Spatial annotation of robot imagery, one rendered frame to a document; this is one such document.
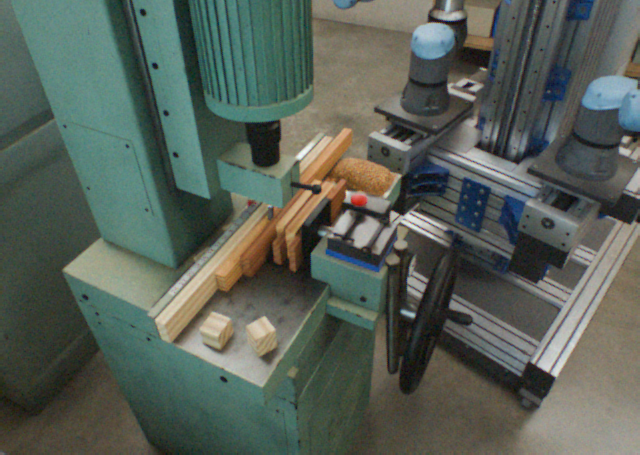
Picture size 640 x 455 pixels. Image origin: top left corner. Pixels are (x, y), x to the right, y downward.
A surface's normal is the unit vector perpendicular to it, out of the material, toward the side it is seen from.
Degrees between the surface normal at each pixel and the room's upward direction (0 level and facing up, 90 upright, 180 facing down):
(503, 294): 0
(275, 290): 0
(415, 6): 90
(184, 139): 90
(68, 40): 90
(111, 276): 0
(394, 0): 90
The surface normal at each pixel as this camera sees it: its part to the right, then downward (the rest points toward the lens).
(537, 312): -0.01, -0.76
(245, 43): -0.01, 0.65
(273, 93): 0.37, 0.60
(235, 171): -0.45, 0.59
